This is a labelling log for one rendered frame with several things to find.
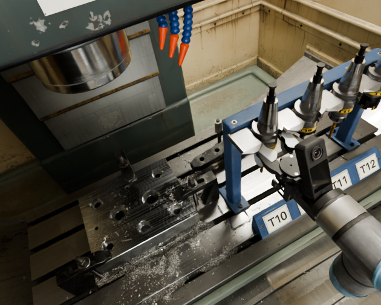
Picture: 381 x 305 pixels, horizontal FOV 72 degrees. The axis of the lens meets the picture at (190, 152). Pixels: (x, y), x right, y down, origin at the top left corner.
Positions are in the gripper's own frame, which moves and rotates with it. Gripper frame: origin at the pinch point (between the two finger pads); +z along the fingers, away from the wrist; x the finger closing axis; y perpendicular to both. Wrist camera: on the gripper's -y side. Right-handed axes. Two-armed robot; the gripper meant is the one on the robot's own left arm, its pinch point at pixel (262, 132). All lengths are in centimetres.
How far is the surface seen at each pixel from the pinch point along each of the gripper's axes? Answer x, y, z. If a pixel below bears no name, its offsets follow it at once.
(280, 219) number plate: 0.9, 26.3, -10.3
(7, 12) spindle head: -31.9, -36.8, -6.3
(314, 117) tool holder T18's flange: 10.7, -1.5, -3.7
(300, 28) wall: 73, 23, 64
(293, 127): 4.6, -2.0, -3.8
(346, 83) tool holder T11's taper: 20.1, -5.1, -1.9
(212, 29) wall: 41, 26, 96
